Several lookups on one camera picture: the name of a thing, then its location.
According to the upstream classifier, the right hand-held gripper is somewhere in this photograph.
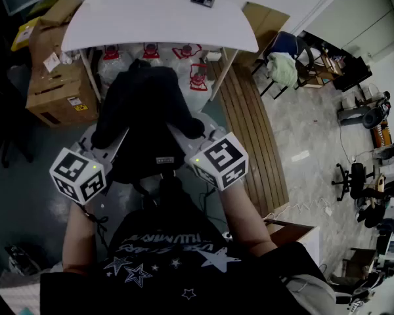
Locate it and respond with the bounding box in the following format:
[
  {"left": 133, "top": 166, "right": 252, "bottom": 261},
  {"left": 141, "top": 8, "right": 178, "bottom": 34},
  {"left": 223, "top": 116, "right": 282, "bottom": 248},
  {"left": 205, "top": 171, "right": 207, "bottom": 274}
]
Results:
[{"left": 166, "top": 112, "right": 250, "bottom": 192}]

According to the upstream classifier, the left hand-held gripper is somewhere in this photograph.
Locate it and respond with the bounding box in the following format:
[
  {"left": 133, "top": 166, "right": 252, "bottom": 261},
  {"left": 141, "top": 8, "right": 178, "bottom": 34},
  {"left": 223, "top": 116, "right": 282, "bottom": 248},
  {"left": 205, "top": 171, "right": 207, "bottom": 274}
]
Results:
[{"left": 49, "top": 125, "right": 131, "bottom": 206}]

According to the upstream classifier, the black backpack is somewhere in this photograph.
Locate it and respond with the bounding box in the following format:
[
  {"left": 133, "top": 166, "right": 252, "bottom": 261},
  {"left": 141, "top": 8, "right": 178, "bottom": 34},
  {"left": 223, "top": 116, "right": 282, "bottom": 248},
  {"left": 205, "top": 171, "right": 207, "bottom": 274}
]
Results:
[{"left": 91, "top": 58, "right": 206, "bottom": 193}]

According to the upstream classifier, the person's left forearm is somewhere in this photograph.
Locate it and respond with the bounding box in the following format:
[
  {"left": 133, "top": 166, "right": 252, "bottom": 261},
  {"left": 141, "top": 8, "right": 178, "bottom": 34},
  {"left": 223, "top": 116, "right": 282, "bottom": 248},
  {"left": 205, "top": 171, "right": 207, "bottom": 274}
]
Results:
[{"left": 62, "top": 197, "right": 98, "bottom": 275}]

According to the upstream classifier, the person's right forearm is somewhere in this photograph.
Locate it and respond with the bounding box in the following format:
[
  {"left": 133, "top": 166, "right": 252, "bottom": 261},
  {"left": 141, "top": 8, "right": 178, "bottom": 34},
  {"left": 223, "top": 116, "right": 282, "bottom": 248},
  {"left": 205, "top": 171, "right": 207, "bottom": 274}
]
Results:
[{"left": 219, "top": 182, "right": 278, "bottom": 259}]

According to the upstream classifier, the wooden slat panel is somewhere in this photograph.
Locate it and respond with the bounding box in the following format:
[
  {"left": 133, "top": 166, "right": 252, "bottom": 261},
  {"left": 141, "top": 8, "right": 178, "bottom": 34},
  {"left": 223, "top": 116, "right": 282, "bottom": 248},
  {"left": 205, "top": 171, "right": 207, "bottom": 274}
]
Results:
[{"left": 207, "top": 59, "right": 290, "bottom": 216}]

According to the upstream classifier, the clear water bottle red label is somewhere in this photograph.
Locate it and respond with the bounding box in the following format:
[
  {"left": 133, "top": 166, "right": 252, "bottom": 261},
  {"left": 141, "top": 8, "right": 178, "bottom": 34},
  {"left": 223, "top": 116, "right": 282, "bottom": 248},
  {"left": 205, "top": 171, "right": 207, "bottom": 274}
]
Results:
[
  {"left": 179, "top": 63, "right": 216, "bottom": 113},
  {"left": 170, "top": 43, "right": 204, "bottom": 78},
  {"left": 141, "top": 43, "right": 162, "bottom": 68},
  {"left": 97, "top": 44, "right": 134, "bottom": 88}
]

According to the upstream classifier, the large brown cardboard box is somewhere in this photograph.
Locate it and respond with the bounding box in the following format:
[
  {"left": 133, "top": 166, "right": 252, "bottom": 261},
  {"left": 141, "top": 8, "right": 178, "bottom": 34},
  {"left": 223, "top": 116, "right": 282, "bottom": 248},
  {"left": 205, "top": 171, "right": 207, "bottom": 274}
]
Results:
[{"left": 25, "top": 62, "right": 101, "bottom": 128}]

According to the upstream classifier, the brown wooden box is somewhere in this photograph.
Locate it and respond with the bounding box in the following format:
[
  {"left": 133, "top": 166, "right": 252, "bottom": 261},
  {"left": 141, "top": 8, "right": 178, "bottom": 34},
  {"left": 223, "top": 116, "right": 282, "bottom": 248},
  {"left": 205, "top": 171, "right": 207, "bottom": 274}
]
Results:
[{"left": 264, "top": 218, "right": 321, "bottom": 267}]

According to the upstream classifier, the pale green cloth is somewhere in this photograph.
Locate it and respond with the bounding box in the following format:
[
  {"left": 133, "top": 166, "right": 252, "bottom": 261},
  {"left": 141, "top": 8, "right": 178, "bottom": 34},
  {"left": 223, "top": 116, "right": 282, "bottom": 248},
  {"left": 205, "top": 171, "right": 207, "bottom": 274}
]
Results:
[{"left": 265, "top": 51, "right": 299, "bottom": 89}]

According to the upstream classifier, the black chair with blue back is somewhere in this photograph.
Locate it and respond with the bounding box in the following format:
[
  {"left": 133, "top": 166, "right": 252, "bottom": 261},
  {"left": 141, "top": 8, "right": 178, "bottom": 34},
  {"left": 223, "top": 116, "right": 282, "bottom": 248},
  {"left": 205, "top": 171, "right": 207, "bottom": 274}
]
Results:
[{"left": 251, "top": 31, "right": 316, "bottom": 100}]

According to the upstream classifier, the black office chair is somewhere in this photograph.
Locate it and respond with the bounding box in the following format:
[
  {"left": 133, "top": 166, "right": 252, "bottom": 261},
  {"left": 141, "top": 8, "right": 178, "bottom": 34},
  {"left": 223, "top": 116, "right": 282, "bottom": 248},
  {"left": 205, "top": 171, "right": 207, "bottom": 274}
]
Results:
[{"left": 331, "top": 162, "right": 375, "bottom": 202}]

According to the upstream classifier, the person's black star-print shirt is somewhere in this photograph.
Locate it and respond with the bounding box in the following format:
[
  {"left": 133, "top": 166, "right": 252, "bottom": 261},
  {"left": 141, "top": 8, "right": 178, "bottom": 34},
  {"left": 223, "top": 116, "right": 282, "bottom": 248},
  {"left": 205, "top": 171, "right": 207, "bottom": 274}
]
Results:
[{"left": 39, "top": 208, "right": 329, "bottom": 315}]

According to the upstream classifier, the wooden rack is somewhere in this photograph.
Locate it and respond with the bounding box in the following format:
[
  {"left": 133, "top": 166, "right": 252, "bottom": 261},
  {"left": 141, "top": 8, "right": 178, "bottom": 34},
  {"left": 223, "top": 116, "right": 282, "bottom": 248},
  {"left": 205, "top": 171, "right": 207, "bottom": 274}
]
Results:
[{"left": 297, "top": 49, "right": 345, "bottom": 90}]

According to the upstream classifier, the open brown cardboard box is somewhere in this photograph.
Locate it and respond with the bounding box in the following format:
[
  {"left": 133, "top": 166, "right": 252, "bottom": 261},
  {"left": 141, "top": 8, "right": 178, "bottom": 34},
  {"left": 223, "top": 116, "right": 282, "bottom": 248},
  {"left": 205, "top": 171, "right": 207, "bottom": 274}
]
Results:
[{"left": 29, "top": 0, "right": 85, "bottom": 68}]

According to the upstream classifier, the flat cardboard sheet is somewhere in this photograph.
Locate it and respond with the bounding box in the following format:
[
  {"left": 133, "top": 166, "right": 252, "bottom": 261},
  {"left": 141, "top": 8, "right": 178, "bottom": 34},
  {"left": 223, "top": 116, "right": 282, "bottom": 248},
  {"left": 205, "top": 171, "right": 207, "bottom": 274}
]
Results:
[{"left": 229, "top": 1, "right": 290, "bottom": 68}]

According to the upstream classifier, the yellow box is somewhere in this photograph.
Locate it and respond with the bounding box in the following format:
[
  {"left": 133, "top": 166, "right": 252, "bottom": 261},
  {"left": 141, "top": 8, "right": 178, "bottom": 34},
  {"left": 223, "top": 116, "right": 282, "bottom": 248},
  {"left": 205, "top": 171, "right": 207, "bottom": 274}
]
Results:
[{"left": 10, "top": 16, "right": 42, "bottom": 53}]

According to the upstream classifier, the white table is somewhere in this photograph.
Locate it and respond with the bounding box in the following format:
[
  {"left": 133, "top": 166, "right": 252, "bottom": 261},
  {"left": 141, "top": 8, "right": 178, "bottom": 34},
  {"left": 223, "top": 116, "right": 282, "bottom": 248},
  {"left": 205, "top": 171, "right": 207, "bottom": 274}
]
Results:
[{"left": 60, "top": 0, "right": 259, "bottom": 103}]

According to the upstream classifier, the black cabinet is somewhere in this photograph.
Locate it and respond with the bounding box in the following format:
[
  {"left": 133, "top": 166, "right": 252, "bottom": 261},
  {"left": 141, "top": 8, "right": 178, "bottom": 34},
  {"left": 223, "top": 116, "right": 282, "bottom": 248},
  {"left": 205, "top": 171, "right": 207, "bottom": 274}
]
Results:
[{"left": 333, "top": 56, "right": 374, "bottom": 93}]

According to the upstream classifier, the orange box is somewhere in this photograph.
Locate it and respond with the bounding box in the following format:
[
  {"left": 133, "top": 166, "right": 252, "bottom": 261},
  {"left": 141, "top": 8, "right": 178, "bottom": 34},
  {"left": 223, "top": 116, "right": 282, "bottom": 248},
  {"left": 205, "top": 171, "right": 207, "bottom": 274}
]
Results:
[{"left": 370, "top": 123, "right": 391, "bottom": 149}]

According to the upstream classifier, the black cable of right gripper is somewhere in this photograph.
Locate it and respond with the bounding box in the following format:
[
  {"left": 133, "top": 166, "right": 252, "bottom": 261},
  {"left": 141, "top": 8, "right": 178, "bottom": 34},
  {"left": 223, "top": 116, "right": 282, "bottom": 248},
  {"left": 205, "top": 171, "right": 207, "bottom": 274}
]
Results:
[{"left": 196, "top": 188, "right": 217, "bottom": 218}]

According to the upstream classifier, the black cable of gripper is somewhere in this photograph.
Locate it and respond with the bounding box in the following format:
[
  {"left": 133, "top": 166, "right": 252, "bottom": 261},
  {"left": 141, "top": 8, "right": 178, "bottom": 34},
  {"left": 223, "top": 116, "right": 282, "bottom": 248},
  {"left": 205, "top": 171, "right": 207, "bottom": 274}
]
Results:
[
  {"left": 196, "top": 188, "right": 217, "bottom": 218},
  {"left": 80, "top": 204, "right": 110, "bottom": 245}
]

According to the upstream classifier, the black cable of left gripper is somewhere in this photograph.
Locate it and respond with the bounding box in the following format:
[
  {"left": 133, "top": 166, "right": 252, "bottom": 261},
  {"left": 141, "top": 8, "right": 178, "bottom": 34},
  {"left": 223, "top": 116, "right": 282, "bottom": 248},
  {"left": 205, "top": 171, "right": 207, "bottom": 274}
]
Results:
[{"left": 80, "top": 204, "right": 110, "bottom": 245}]

